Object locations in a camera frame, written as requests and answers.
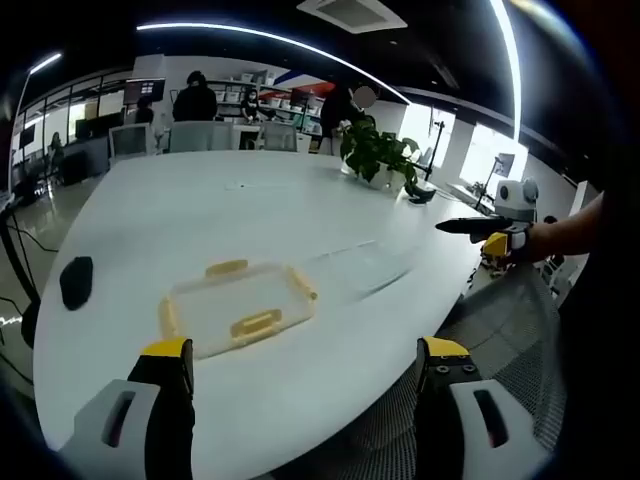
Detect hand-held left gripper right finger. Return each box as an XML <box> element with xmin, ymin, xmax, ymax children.
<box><xmin>414</xmin><ymin>335</ymin><xmax>551</xmax><ymax>480</ymax></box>

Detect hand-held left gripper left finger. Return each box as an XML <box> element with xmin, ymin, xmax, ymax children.
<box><xmin>58</xmin><ymin>337</ymin><xmax>197</xmax><ymax>480</ymax></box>

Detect clear plastic food container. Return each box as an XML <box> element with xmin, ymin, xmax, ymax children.
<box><xmin>302</xmin><ymin>238</ymin><xmax>419</xmax><ymax>304</ymax></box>

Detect clear container lid yellow latches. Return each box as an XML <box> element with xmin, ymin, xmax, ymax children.
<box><xmin>157</xmin><ymin>258</ymin><xmax>320</xmax><ymax>359</ymax></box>

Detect small tan objects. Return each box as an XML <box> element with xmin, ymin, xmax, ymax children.
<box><xmin>478</xmin><ymin>248</ymin><xmax>519</xmax><ymax>279</ymax></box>

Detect black curved object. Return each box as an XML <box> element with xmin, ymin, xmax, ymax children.
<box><xmin>406</xmin><ymin>186</ymin><xmax>438</xmax><ymax>206</ymax></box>

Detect grey mesh office chair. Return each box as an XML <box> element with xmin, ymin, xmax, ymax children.
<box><xmin>269</xmin><ymin>257</ymin><xmax>569</xmax><ymax>480</ymax></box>

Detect black tripod stand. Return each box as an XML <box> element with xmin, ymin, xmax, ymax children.
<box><xmin>423</xmin><ymin>118</ymin><xmax>447</xmax><ymax>177</ymax></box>

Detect green potted plant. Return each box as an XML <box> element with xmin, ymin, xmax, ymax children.
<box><xmin>338</xmin><ymin>115</ymin><xmax>422</xmax><ymax>197</ymax></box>

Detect black computer mouse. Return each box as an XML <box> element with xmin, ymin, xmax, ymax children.
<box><xmin>59</xmin><ymin>256</ymin><xmax>96</xmax><ymax>312</ymax></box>

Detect shelf of white storage boxes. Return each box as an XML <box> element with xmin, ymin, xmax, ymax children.
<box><xmin>204</xmin><ymin>72</ymin><xmax>332</xmax><ymax>137</ymax></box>

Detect ceiling air vent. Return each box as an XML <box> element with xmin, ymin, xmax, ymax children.
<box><xmin>296</xmin><ymin>0</ymin><xmax>407</xmax><ymax>35</ymax></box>

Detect white office chair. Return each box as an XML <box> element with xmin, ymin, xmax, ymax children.
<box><xmin>108</xmin><ymin>121</ymin><xmax>157</xmax><ymax>159</ymax></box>

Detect black floor cable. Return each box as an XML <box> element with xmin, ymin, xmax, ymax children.
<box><xmin>0</xmin><ymin>207</ymin><xmax>44</xmax><ymax>321</ymax></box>

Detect dark wall monitor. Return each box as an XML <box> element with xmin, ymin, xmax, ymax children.
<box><xmin>123</xmin><ymin>77</ymin><xmax>167</xmax><ymax>107</ymax></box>

